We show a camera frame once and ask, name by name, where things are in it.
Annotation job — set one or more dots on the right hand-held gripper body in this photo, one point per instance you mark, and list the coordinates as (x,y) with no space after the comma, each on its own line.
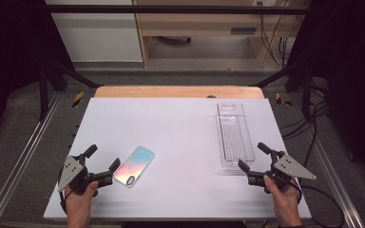
(285,172)

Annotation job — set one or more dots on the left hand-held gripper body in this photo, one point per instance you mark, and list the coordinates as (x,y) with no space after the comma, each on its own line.
(76,175)

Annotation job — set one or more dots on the iridescent phone case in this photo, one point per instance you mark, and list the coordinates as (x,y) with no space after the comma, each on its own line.
(134,166)

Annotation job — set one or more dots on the clear plastic packaging tray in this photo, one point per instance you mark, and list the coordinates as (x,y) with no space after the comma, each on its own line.
(235,136)

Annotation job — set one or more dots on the person's left hand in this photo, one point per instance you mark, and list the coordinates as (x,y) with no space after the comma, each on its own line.
(80,204)

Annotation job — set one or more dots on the person's right hand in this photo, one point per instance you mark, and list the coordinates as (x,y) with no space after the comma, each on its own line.
(285,202)

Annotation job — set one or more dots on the yellow black floor tape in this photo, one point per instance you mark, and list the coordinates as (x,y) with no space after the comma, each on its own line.
(78,99)
(279,99)

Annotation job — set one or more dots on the white table board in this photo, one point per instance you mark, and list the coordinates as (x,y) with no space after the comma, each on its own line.
(183,136)

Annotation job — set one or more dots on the wooden table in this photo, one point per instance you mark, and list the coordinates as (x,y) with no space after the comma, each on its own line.
(171,91)

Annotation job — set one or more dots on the black curtain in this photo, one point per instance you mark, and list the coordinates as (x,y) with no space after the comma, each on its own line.
(9,57)
(355,79)

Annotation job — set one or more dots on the white cabinet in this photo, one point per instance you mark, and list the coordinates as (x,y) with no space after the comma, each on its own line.
(98,34)

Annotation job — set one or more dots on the light wooden desk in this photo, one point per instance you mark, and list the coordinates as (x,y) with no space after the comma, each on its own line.
(196,23)

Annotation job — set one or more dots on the aluminium rail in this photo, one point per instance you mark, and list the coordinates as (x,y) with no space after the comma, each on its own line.
(22,155)
(329,164)

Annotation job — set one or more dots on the black frame strut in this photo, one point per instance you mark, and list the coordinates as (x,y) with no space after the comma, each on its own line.
(282,74)
(69,74)

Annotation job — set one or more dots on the black horizontal frame bar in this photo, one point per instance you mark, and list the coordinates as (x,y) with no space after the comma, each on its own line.
(171,9)

